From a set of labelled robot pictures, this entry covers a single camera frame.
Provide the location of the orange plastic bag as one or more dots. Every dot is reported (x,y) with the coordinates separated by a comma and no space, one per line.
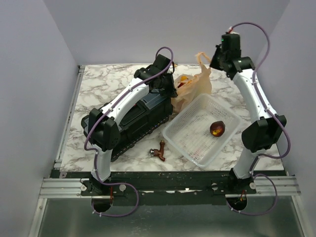
(195,85)

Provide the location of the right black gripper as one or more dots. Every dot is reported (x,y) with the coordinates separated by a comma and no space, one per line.
(213,63)

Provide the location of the clear plastic basket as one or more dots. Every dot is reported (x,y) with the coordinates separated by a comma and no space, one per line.
(189,132)

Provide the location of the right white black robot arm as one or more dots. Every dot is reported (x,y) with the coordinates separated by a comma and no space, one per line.
(266,125)

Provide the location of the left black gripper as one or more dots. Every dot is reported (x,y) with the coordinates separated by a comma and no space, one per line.
(171,92)

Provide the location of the aluminium mounting rail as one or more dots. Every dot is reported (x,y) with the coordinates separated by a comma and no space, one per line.
(72,188)

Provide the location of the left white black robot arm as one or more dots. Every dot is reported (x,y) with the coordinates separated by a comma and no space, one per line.
(140,86)

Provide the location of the black plastic toolbox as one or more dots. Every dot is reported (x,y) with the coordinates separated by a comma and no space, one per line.
(142,119)

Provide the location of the dark red fake plum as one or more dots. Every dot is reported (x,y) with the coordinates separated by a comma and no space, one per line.
(217,128)

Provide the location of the brown metal faucet tap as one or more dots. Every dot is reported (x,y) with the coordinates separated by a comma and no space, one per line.
(159,153)

